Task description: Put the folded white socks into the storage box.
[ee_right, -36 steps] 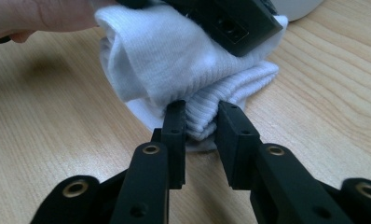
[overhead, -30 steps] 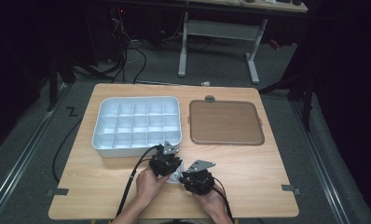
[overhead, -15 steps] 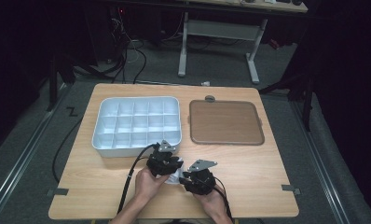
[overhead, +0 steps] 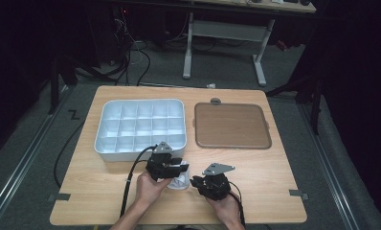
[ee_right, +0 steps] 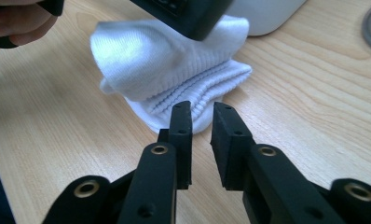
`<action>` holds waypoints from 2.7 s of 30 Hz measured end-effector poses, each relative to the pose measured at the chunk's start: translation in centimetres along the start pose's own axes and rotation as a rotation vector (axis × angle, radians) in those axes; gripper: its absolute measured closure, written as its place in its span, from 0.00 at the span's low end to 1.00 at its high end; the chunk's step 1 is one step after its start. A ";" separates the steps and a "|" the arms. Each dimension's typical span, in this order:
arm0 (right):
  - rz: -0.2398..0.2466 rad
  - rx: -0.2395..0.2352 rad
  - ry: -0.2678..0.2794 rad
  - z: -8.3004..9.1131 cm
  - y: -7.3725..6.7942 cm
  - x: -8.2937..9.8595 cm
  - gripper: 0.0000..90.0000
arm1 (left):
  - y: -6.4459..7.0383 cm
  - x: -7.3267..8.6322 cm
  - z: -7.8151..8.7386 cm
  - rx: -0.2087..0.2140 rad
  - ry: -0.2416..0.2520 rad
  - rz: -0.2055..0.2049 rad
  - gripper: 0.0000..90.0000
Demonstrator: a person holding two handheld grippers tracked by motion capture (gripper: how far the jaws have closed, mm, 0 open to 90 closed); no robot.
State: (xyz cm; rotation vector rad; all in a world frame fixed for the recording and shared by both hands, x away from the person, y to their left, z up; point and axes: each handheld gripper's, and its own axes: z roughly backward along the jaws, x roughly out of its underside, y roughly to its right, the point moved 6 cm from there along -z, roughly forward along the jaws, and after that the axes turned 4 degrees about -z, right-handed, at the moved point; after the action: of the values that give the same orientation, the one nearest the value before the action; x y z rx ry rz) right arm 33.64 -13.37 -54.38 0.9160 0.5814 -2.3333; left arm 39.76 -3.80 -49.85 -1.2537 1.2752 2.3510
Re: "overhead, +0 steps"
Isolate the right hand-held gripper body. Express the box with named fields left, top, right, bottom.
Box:
left=197, top=162, right=236, bottom=202

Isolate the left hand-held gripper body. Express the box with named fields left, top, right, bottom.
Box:
left=145, top=141, right=184, bottom=182

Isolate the white sock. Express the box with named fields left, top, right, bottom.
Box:
left=165, top=159, right=191, bottom=192

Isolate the person's right hand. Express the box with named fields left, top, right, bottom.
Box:
left=205, top=192, right=246, bottom=230

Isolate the person's left hand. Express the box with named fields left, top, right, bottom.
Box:
left=134, top=170, right=174, bottom=209

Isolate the white divided storage box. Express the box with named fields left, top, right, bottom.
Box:
left=93, top=98, right=189, bottom=163

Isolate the brown tray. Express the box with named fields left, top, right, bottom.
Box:
left=192, top=102, right=273, bottom=150

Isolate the grey tape piece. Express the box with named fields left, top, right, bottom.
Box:
left=47, top=193, right=72, bottom=203
left=288, top=189, right=310, bottom=201

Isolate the black stand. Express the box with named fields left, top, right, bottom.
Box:
left=48, top=56, right=79, bottom=115
left=265, top=60, right=325, bottom=136

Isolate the white-legged desk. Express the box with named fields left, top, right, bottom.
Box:
left=121, top=0, right=317, bottom=88

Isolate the small red object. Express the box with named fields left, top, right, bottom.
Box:
left=275, top=39, right=289, bottom=52

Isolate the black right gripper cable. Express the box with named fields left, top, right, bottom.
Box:
left=227, top=181, right=248, bottom=229

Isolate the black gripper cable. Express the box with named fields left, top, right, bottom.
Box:
left=227, top=181, right=248, bottom=229
left=53, top=123, right=159, bottom=219

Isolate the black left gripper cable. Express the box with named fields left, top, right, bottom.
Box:
left=53, top=123, right=159, bottom=219

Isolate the metal floor rail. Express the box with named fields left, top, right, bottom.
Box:
left=298, top=103, right=360, bottom=230
left=0, top=85, right=73, bottom=224

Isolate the bundle of floor cables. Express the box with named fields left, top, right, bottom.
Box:
left=77, top=8, right=192, bottom=87

